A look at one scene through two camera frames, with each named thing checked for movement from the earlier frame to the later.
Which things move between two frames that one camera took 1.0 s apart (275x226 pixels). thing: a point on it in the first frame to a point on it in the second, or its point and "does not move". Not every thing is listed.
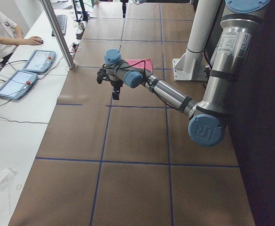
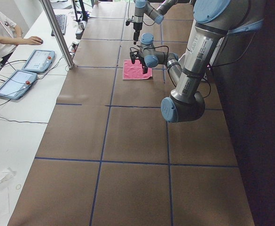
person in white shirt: [3, 36] does not move
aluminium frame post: [56, 27] does not move
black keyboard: [62, 20] does not move
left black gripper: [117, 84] to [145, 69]
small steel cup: [81, 26] does not move
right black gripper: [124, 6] to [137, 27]
